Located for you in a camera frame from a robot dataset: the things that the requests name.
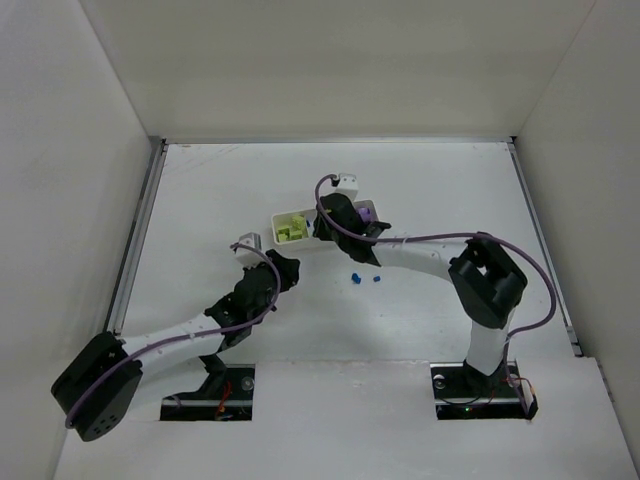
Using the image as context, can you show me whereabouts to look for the purple rounded lego brick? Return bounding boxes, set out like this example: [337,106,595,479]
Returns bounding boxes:
[358,207,374,223]

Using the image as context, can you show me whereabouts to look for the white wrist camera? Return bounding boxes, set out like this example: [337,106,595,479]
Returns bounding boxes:
[331,173,359,201]
[230,232,262,268]

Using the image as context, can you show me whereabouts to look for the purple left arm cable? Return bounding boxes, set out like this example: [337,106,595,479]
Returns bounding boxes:
[65,242,281,429]

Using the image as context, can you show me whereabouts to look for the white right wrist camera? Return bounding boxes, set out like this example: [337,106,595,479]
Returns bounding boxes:
[331,173,359,201]

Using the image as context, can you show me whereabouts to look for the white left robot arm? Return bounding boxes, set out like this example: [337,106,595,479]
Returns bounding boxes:
[51,247,301,442]

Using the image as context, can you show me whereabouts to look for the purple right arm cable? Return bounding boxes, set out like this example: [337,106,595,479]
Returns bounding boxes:
[314,174,557,346]

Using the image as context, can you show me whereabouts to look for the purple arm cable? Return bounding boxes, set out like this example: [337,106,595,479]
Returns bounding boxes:
[314,174,557,346]
[65,242,281,429]

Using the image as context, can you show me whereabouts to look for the green two-stud lego brick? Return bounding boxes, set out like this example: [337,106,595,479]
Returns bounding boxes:
[276,227,290,242]

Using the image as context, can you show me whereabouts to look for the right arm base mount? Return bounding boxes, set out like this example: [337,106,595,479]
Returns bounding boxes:
[430,362,539,421]

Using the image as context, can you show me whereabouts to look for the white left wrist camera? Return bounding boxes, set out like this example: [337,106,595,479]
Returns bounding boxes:
[230,232,262,268]

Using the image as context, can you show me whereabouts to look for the white three-compartment tray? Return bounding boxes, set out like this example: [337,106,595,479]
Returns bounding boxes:
[270,199,379,250]

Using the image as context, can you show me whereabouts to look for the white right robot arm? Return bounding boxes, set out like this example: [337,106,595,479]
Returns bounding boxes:
[313,193,528,397]

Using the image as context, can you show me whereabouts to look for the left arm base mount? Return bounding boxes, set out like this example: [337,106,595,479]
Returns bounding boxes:
[159,355,256,422]

